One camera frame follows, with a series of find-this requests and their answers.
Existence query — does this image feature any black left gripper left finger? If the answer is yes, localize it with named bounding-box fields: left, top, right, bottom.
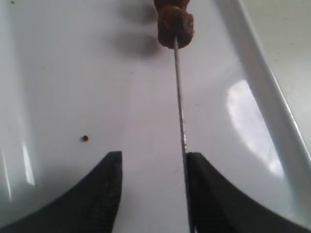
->
left=0, top=151, right=122, bottom=233

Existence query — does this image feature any thin metal skewer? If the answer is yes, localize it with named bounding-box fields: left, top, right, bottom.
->
left=173, top=36, right=195, bottom=233

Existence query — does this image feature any white rectangular tray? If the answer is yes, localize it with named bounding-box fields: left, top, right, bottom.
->
left=0, top=0, right=311, bottom=233

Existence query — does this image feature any dark red bead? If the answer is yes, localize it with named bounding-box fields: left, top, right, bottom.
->
left=157, top=5, right=194, bottom=49
left=154, top=0, right=190, bottom=11

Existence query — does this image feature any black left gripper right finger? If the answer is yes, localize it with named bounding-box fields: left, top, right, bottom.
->
left=187, top=152, right=309, bottom=233

